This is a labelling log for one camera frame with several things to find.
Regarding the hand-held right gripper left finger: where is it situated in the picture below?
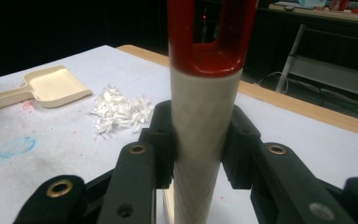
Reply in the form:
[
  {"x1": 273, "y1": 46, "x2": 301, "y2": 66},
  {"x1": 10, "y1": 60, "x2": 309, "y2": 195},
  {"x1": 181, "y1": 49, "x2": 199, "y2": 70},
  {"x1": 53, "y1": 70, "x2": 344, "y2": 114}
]
[{"x1": 96, "y1": 99, "x2": 175, "y2": 224}]

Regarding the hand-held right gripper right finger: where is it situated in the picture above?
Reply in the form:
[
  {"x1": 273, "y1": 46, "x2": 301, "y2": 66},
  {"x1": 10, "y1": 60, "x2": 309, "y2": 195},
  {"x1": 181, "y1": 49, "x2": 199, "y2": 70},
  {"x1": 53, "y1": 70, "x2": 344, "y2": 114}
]
[{"x1": 221, "y1": 105, "x2": 357, "y2": 224}]

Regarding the pile of white paper scraps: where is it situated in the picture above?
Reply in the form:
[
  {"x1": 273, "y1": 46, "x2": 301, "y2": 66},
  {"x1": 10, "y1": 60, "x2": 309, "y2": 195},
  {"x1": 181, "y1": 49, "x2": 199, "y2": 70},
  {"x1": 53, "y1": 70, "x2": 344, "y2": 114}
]
[{"x1": 89, "y1": 84, "x2": 155, "y2": 136}]

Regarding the cream brush with red handle end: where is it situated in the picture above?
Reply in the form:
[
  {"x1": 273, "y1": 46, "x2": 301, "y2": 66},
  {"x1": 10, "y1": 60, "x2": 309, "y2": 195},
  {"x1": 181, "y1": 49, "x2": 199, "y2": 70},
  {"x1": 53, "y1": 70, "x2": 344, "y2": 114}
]
[{"x1": 163, "y1": 0, "x2": 259, "y2": 224}]

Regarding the cream plastic dustpan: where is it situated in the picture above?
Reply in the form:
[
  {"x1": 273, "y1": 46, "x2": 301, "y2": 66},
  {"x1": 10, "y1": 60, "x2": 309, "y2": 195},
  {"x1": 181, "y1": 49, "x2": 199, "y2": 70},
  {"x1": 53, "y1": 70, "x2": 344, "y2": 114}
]
[{"x1": 0, "y1": 64, "x2": 94, "y2": 111}]

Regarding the wooden table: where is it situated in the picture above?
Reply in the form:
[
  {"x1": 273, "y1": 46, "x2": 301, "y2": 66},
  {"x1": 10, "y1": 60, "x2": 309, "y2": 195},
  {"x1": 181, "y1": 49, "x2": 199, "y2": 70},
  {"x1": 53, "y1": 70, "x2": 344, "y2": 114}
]
[{"x1": 117, "y1": 44, "x2": 358, "y2": 140}]

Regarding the white metal stand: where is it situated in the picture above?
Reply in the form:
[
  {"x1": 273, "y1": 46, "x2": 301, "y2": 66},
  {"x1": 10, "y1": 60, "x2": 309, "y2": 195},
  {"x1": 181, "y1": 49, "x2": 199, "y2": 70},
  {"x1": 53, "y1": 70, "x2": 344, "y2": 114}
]
[{"x1": 274, "y1": 23, "x2": 358, "y2": 101}]

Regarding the wooden shelf with clutter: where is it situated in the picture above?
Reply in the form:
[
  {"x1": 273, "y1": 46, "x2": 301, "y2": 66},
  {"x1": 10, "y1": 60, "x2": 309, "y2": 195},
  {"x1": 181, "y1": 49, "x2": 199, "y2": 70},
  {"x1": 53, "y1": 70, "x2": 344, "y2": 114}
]
[{"x1": 268, "y1": 0, "x2": 358, "y2": 25}]

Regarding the dark floor cable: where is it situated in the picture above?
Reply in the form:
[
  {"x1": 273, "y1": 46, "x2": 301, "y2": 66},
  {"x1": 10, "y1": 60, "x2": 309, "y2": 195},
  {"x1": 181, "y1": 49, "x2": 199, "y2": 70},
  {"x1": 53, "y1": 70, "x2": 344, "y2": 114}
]
[{"x1": 255, "y1": 71, "x2": 358, "y2": 116}]

